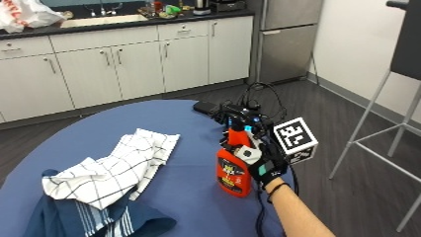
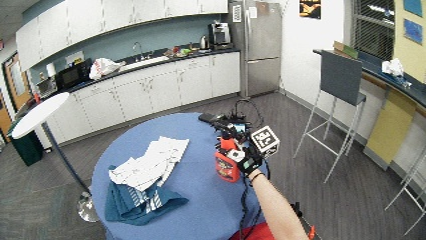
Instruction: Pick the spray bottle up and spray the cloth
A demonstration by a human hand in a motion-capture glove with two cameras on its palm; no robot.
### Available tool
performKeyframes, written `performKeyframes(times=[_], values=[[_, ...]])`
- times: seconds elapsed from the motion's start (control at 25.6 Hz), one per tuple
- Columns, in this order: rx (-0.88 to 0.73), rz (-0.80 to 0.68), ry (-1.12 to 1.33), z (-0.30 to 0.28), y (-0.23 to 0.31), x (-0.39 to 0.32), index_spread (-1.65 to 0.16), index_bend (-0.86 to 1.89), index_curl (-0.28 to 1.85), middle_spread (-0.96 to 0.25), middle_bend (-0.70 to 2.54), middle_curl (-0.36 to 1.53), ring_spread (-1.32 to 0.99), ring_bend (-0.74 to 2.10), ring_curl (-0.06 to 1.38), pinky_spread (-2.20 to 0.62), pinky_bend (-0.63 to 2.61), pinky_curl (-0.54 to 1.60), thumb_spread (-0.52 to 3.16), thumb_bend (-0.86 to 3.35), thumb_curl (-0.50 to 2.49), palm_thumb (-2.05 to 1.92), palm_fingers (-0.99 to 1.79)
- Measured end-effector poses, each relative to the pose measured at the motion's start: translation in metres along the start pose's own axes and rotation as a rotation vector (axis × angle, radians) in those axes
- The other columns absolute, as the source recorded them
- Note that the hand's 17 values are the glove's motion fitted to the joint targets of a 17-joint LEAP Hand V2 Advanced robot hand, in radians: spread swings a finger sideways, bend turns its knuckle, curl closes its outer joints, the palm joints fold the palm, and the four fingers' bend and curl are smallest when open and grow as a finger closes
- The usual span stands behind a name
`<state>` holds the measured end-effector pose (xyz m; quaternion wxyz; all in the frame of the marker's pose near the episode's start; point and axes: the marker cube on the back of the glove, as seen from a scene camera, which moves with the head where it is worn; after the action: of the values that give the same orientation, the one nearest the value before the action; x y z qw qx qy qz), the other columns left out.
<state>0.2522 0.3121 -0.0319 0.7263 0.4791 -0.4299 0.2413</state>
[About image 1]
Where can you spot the white checked cloth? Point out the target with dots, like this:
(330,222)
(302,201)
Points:
(109,164)

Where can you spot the black glove electronics module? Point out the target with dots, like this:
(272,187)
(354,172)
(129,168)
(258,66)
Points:
(238,113)

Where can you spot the black wristband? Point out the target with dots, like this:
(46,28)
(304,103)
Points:
(276,189)

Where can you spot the stainless steel refrigerator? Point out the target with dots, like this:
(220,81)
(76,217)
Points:
(285,39)

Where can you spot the black box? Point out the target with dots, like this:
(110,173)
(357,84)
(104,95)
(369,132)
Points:
(204,107)

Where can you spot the white palm camera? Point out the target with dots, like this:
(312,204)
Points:
(248,154)

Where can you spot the white kitchen cabinets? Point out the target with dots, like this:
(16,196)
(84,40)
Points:
(130,65)

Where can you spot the white marker cube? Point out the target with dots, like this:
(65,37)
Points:
(294,138)

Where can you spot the blue striped cloth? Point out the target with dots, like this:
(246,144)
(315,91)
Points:
(65,220)

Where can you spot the white plastic bag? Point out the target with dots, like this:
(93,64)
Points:
(24,13)

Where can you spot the orange spray bottle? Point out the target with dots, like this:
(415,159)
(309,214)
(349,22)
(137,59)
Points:
(232,174)

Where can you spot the grey metal stool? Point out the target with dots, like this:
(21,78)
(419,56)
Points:
(394,108)

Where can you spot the clutter of small countertop items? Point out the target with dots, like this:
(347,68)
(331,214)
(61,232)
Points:
(160,10)

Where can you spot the kitchen sink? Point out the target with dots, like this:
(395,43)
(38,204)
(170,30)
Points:
(102,20)

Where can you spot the steel kettle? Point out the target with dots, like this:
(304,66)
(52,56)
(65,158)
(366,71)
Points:
(201,6)

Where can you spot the black countertop appliance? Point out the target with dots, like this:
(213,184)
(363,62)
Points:
(226,5)

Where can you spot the dark countertop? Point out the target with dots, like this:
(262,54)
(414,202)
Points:
(130,23)

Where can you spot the blue tablecloth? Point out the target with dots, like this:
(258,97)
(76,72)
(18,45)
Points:
(188,197)

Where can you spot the metal faucet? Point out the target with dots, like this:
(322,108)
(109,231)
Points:
(102,9)

